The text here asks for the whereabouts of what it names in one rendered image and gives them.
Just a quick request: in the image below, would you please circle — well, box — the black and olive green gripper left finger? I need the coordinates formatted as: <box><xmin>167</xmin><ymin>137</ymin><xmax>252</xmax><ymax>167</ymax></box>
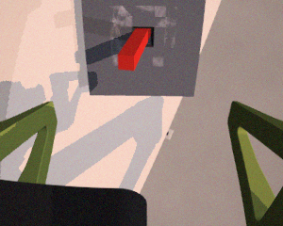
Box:
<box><xmin>0</xmin><ymin>102</ymin><xmax>58</xmax><ymax>185</ymax></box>

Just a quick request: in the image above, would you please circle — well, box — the red rectangular peg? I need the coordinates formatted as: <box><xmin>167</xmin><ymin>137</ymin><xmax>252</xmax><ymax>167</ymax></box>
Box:
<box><xmin>118</xmin><ymin>28</ymin><xmax>151</xmax><ymax>71</ymax></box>

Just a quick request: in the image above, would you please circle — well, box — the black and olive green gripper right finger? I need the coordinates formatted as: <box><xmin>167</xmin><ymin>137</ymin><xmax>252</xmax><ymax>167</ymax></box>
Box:
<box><xmin>227</xmin><ymin>101</ymin><xmax>283</xmax><ymax>226</ymax></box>

